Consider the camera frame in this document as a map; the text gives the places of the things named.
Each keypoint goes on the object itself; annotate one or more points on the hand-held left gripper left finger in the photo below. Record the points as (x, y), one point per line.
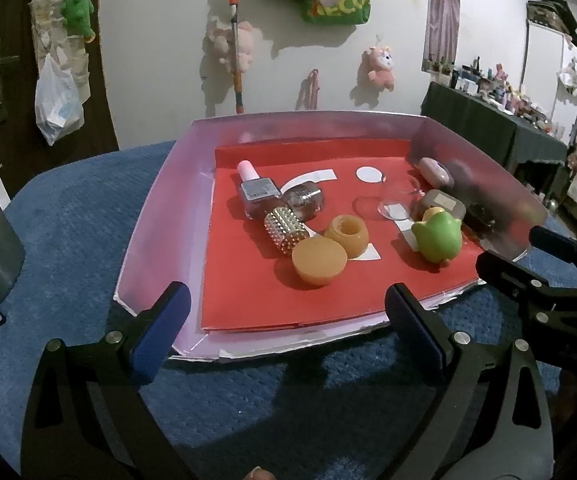
(161, 337)

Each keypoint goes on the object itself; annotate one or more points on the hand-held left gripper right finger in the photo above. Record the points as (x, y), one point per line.
(413, 332)

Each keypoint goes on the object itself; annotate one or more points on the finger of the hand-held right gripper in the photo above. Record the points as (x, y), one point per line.
(553, 240)
(503, 267)

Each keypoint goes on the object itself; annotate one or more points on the green toy figure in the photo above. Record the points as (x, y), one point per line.
(438, 237)

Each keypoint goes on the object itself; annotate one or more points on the taupe eye shadow palette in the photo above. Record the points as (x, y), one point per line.
(443, 201)

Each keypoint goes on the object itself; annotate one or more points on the pink cardboard box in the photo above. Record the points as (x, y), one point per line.
(168, 240)

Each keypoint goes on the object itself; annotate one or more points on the pink rounded device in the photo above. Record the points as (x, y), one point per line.
(436, 172)

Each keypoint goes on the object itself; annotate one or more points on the orange round lid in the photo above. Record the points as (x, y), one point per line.
(318, 262)

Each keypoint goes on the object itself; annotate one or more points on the clear plastic cup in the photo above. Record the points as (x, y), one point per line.
(391, 210)

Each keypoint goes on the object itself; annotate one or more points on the gold studded cylinder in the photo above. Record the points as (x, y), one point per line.
(283, 230)

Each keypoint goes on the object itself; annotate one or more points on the brown glitter bottle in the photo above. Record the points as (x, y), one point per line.
(306, 200)

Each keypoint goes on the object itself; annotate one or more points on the pink-capped nail polish bottle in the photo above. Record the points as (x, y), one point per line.
(258, 192)

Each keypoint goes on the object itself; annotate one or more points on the person's left hand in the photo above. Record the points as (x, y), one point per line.
(260, 475)

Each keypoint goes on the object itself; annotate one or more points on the red paper liner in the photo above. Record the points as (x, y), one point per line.
(248, 285)

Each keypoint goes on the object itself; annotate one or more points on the table with dark cloth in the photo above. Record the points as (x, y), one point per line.
(478, 125)

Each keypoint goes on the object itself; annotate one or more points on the row of cosmetic bottles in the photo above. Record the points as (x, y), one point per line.
(498, 92)

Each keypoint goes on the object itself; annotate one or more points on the white hanging cloth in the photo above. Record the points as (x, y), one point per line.
(574, 76)

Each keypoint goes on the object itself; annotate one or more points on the pink horned plush toy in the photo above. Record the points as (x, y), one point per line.
(381, 67)

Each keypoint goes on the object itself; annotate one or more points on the dark wooden door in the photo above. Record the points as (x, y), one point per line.
(13, 150)

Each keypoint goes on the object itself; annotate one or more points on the clear plastic bag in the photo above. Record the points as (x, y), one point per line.
(58, 105)

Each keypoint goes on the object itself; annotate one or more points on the orange-tipped hanging stick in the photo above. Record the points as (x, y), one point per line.
(237, 60)

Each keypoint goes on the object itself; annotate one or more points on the pink plush bear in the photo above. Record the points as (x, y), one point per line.
(246, 42)

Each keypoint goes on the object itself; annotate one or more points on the green plush toy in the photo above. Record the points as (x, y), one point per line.
(78, 10)

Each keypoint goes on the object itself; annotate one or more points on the beige hanging organizer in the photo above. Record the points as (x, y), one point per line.
(48, 15)

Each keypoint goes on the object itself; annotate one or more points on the wall mirror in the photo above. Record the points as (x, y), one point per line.
(441, 10)

